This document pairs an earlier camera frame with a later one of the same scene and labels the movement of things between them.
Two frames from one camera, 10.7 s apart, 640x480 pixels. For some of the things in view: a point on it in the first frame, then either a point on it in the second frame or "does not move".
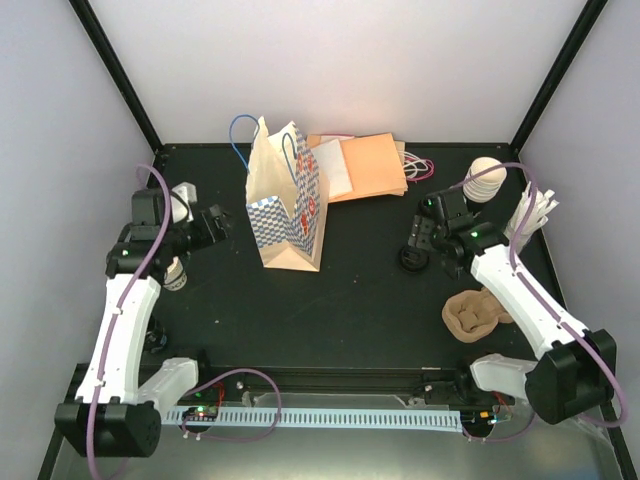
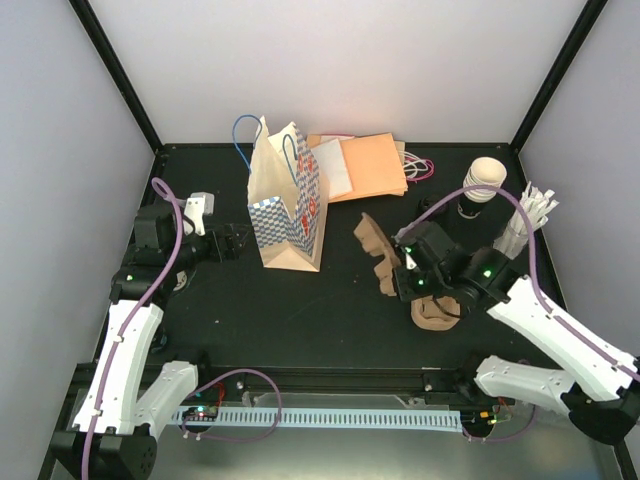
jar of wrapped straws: (542, 205) does not move
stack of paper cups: (484, 187) does not move
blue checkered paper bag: (286, 200) does not move
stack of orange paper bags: (359, 166) does not move
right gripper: (419, 235) -> (405, 291)
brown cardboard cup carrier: (473, 315) -> (435, 313)
